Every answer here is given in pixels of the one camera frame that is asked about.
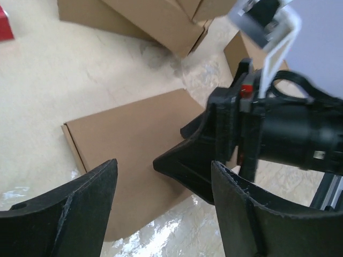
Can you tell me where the red rectangular carton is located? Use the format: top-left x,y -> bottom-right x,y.
0,6 -> 14,42

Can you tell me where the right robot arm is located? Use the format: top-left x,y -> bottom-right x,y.
153,58 -> 342,204

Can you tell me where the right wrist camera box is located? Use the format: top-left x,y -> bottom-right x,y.
228,0 -> 302,99

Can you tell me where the aluminium frame rail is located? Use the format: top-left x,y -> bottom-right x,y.
310,173 -> 342,211

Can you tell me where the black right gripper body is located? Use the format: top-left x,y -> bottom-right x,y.
207,58 -> 265,182

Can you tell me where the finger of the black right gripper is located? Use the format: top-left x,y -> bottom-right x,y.
153,139 -> 215,205
180,107 -> 214,139

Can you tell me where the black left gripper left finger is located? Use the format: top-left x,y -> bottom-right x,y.
1,159 -> 117,256

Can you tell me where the large stacked cardboard box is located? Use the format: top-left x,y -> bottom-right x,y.
57,0 -> 210,58

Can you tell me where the lone small cardboard box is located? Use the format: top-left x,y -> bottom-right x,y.
223,29 -> 306,99

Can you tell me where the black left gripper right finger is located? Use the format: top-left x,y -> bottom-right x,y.
211,162 -> 342,256

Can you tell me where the top small cardboard box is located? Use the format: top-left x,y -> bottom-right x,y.
177,0 -> 237,22

